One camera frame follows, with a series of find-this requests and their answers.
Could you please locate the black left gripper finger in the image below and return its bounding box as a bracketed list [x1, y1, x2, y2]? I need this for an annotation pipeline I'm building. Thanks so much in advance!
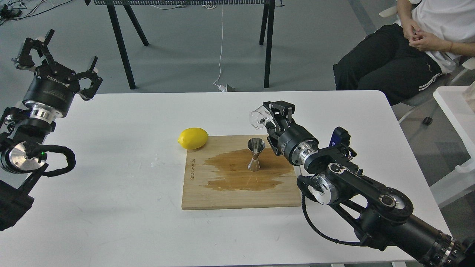
[12, 29, 59, 73]
[74, 56, 103, 101]

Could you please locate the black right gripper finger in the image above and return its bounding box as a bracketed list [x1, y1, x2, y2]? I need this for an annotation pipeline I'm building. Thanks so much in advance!
[262, 101, 295, 130]
[266, 124, 284, 156]

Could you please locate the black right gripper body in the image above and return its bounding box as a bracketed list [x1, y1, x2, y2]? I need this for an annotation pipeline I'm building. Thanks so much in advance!
[281, 122, 318, 166]

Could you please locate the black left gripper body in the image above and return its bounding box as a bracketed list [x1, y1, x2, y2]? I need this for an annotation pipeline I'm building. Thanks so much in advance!
[23, 66, 79, 117]

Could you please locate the steel double jigger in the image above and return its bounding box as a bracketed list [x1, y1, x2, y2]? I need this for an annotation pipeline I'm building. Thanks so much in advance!
[247, 138, 266, 171]

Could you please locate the clear glass measuring cup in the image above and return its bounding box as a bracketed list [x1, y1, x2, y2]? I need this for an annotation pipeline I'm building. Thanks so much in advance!
[248, 103, 275, 129]

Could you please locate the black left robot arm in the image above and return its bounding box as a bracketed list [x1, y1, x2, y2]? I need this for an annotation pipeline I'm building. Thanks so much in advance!
[0, 29, 102, 231]

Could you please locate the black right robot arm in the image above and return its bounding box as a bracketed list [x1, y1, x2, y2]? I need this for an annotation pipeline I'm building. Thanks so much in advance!
[249, 101, 474, 267]

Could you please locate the wooden cutting board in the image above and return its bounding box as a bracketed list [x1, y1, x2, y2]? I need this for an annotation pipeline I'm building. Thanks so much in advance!
[181, 135, 301, 211]

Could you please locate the yellow lemon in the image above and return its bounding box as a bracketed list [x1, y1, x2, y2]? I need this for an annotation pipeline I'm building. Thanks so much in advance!
[177, 128, 209, 150]

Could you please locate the white office chair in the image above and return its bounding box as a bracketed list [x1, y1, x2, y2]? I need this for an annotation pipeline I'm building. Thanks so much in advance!
[379, 6, 475, 126]

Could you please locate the seated person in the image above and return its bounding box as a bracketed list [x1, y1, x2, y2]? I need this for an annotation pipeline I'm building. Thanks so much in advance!
[333, 0, 475, 105]

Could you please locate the white power cable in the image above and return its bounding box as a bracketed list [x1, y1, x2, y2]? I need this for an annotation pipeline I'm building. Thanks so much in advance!
[213, 4, 227, 92]

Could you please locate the black metal table frame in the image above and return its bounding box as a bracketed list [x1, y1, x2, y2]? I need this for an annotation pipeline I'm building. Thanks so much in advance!
[85, 0, 285, 90]

